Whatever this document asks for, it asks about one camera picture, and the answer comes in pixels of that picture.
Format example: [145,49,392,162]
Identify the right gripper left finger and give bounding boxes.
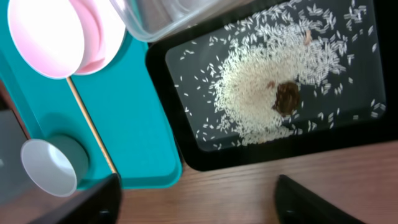
[30,174,122,224]

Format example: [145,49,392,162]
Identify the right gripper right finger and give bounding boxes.
[274,175,364,224]

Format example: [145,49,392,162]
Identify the wooden chopstick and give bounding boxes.
[66,77,118,174]

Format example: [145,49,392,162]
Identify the grey bowl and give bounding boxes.
[21,135,89,197]

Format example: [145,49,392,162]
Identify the white round plate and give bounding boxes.
[76,0,126,75]

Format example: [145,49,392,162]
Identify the pink bowl with rice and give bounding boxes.
[7,0,100,79]

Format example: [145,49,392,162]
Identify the grey dishwasher rack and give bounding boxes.
[0,110,32,205]

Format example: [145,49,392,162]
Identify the teal plastic tray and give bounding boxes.
[1,1,182,190]

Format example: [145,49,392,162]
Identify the black plastic tray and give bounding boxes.
[146,0,397,171]

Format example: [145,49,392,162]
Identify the spilled white rice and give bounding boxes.
[193,1,377,146]

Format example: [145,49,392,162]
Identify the clear plastic bin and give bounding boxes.
[111,0,248,42]

